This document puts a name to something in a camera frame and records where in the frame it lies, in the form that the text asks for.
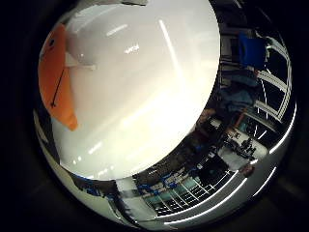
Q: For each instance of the orange carrot plush toy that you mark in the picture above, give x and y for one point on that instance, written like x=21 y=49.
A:
x=51 y=83

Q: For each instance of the blue office chair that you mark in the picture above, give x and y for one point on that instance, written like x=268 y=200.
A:
x=252 y=50

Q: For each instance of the wooden pole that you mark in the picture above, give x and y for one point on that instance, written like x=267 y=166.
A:
x=241 y=119

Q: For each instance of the person in blue jeans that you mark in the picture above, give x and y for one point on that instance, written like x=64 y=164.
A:
x=239 y=96

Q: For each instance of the black monitor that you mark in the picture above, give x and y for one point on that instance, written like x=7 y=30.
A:
x=210 y=172

